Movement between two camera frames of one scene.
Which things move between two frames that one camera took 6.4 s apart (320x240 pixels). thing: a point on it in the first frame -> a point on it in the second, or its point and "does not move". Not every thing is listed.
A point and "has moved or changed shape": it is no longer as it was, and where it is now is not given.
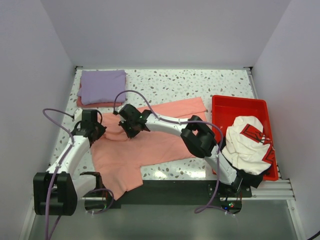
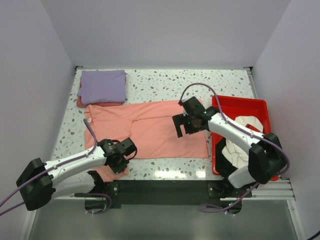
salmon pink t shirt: (117, 159) has moved or changed shape
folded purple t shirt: (97, 86) does not move
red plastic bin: (225, 109) does not move
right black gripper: (130, 134) -> (180, 119)
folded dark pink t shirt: (80, 102) does not move
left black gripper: (102, 130) -> (121, 167)
